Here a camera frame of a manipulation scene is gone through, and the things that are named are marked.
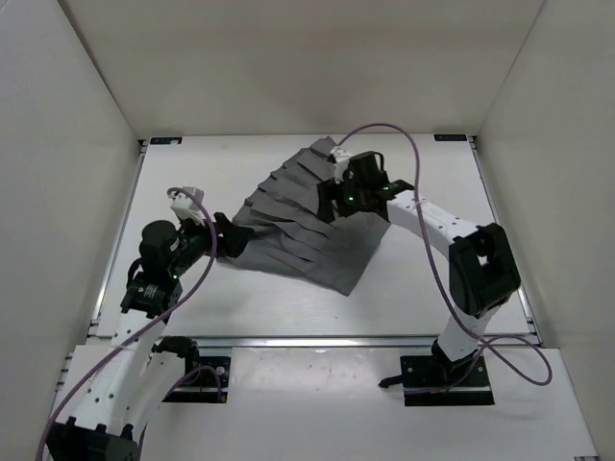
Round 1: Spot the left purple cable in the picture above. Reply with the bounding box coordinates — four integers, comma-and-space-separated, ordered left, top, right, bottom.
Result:
35, 187, 223, 461

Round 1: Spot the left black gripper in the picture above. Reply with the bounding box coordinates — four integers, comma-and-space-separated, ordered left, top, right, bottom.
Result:
174, 205, 258, 269

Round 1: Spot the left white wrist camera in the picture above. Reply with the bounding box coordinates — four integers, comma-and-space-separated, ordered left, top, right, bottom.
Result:
167, 186, 205, 227

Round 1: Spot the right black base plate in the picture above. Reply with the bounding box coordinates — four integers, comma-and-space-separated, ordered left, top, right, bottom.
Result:
379, 355, 495, 407

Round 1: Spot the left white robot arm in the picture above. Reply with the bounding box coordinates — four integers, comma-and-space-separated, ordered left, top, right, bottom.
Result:
45, 211, 254, 460

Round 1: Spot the left blue corner label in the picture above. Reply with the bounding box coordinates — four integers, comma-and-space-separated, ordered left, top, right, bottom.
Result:
149, 136, 183, 145

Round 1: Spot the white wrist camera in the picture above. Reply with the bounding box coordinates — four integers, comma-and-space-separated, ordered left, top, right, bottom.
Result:
167, 186, 205, 227
328, 146, 354, 183

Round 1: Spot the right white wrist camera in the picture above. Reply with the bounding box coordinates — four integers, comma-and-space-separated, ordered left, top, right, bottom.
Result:
328, 146, 354, 183

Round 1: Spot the blue corner label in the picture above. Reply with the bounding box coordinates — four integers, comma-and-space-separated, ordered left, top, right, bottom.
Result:
149, 136, 183, 145
433, 133, 467, 142

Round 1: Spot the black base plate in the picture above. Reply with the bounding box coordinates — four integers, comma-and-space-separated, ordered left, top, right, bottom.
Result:
163, 348, 232, 404
379, 355, 495, 407

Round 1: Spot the right blue corner label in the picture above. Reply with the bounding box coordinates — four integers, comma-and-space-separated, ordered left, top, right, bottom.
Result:
433, 133, 467, 142

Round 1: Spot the grey pleated skirt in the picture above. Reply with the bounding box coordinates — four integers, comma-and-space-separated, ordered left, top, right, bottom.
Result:
223, 136, 389, 296

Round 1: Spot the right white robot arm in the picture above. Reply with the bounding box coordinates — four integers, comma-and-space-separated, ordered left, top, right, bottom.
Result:
317, 148, 521, 385

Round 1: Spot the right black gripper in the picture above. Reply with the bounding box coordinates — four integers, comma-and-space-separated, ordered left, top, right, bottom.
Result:
318, 171, 369, 223

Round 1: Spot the aluminium front table rail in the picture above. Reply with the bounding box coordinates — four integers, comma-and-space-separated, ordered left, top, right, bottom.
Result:
88, 335, 542, 350

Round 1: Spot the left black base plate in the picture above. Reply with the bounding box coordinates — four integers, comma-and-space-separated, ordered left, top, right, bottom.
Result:
163, 348, 232, 404

